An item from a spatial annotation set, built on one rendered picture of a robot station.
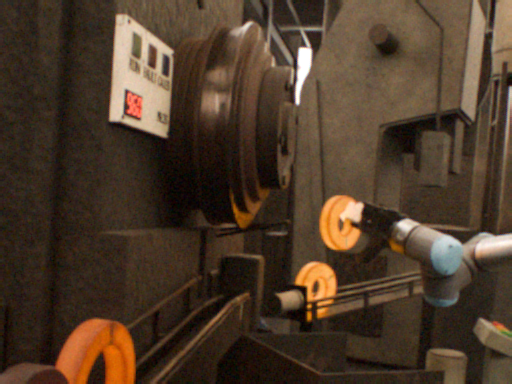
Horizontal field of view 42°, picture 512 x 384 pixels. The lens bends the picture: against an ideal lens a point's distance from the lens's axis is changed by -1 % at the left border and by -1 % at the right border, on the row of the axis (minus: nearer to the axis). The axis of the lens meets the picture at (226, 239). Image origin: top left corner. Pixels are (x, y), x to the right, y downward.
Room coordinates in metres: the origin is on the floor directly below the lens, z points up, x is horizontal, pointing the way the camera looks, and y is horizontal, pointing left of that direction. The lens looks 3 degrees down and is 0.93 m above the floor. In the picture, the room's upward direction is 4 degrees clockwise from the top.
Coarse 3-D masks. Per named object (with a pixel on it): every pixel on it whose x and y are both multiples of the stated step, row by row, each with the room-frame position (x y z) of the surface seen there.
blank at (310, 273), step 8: (312, 264) 1.94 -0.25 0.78; (320, 264) 1.95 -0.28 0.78; (304, 272) 1.92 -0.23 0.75; (312, 272) 1.93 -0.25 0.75; (320, 272) 1.95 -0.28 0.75; (328, 272) 1.97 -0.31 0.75; (296, 280) 1.92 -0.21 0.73; (304, 280) 1.91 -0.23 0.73; (312, 280) 1.93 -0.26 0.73; (320, 280) 1.98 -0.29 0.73; (328, 280) 1.97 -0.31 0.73; (312, 288) 1.93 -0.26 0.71; (320, 288) 1.99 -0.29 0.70; (328, 288) 1.98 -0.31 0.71; (312, 296) 1.93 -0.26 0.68; (320, 296) 1.97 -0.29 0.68; (320, 304) 1.96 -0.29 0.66; (320, 312) 1.96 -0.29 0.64
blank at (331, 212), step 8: (328, 200) 1.89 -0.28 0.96; (336, 200) 1.87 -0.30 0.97; (344, 200) 1.89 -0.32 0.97; (352, 200) 1.92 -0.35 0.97; (328, 208) 1.87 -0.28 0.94; (336, 208) 1.87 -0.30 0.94; (344, 208) 1.90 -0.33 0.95; (328, 216) 1.85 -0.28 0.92; (336, 216) 1.87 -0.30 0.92; (320, 224) 1.87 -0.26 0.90; (328, 224) 1.85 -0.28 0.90; (336, 224) 1.87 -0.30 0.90; (344, 224) 1.94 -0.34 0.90; (328, 232) 1.86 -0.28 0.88; (336, 232) 1.87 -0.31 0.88; (344, 232) 1.92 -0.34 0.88; (352, 232) 1.92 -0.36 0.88; (328, 240) 1.87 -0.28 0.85; (336, 240) 1.88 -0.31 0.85; (344, 240) 1.90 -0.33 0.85; (352, 240) 1.92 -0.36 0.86; (336, 248) 1.89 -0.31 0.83; (344, 248) 1.90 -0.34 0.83
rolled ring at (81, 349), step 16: (96, 320) 0.87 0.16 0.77; (80, 336) 0.82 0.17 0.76; (96, 336) 0.83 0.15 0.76; (112, 336) 0.87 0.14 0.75; (128, 336) 0.92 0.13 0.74; (64, 352) 0.81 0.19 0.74; (80, 352) 0.80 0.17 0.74; (96, 352) 0.83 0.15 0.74; (112, 352) 0.91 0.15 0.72; (128, 352) 0.92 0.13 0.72; (64, 368) 0.79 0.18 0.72; (80, 368) 0.79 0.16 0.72; (112, 368) 0.92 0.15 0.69; (128, 368) 0.93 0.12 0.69
